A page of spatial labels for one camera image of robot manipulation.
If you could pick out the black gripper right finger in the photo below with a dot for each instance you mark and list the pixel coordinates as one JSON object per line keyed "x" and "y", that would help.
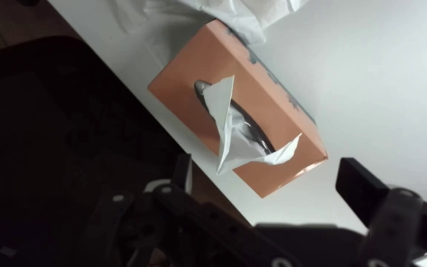
{"x": 359, "y": 188}

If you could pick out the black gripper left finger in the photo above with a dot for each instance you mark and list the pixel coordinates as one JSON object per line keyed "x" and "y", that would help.
{"x": 183, "y": 173}

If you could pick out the white napkin from box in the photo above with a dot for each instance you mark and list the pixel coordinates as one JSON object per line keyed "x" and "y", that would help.
{"x": 242, "y": 141}

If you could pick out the orange napkin box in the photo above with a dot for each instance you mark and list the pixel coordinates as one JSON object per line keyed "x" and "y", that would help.
{"x": 216, "y": 53}

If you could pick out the crumpled white napkin on table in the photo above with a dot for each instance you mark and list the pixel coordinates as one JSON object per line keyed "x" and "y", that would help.
{"x": 247, "y": 18}

